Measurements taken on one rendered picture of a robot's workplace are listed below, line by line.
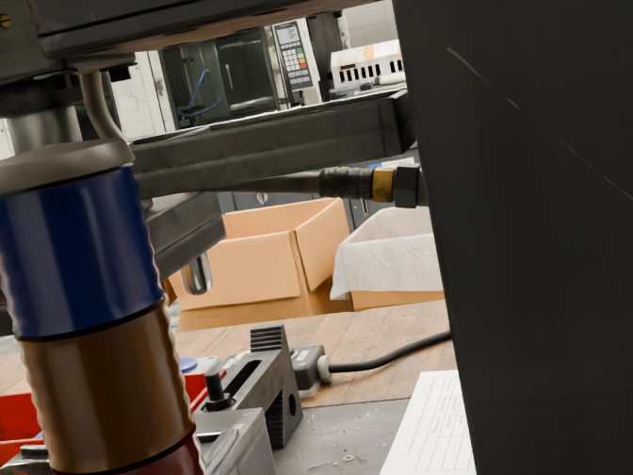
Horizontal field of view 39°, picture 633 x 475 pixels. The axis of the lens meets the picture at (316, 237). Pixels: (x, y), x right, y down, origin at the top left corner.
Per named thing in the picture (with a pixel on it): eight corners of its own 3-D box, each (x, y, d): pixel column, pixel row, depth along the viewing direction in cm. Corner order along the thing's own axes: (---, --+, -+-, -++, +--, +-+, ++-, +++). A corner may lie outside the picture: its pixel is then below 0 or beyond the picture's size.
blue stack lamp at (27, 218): (61, 297, 25) (30, 179, 24) (186, 279, 24) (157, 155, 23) (-20, 343, 21) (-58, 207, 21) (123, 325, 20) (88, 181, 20)
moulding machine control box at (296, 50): (284, 93, 495) (269, 24, 488) (296, 90, 516) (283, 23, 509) (315, 88, 489) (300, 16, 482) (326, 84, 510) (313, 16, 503)
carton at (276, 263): (246, 353, 359) (215, 213, 348) (377, 341, 341) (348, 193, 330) (181, 417, 304) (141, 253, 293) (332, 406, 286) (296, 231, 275)
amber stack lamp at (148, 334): (91, 414, 26) (62, 302, 25) (215, 401, 25) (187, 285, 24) (19, 478, 22) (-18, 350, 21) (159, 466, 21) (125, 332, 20)
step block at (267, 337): (273, 418, 82) (252, 326, 80) (303, 416, 81) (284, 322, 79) (251, 451, 76) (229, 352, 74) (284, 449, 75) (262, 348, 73)
